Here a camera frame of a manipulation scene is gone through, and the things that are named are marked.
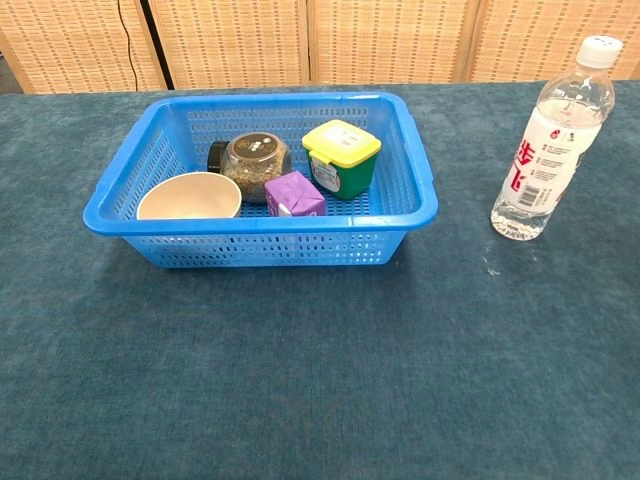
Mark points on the teal table cloth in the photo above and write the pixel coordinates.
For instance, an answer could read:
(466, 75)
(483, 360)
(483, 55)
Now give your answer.
(320, 360)

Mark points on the bamboo folding screen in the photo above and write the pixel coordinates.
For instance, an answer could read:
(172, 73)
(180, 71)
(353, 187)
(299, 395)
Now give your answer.
(390, 40)

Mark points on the round dark lidded jar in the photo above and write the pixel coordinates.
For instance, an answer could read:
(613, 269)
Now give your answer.
(255, 160)

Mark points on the blue perforated plastic basket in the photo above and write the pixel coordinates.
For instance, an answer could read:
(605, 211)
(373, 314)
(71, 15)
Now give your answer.
(260, 245)

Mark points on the purple carton box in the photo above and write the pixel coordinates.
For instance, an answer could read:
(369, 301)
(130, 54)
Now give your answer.
(295, 195)

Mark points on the green container yellow lid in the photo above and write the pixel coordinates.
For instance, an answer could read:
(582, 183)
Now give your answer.
(345, 165)

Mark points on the beige bowl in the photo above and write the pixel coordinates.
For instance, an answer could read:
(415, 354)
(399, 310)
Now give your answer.
(190, 200)

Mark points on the black tripod stand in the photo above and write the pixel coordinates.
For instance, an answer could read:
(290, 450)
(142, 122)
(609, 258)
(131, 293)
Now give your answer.
(158, 47)

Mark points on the clear plastic water bottle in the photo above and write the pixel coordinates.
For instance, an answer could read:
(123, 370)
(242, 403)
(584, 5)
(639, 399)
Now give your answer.
(550, 155)

